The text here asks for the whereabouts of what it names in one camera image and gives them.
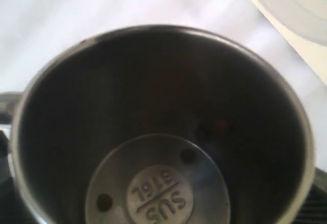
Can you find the steel mug with pellets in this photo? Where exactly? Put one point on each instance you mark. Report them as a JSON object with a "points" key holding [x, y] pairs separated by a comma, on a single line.
{"points": [[160, 124]]}

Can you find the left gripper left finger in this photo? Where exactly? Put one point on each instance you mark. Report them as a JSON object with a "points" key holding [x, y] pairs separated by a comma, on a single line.
{"points": [[12, 208]]}

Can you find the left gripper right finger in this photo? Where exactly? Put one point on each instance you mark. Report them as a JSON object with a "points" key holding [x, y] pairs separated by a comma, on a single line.
{"points": [[314, 208]]}

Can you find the clear plastic container with label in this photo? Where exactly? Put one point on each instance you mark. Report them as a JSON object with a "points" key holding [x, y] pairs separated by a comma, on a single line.
{"points": [[304, 18]]}

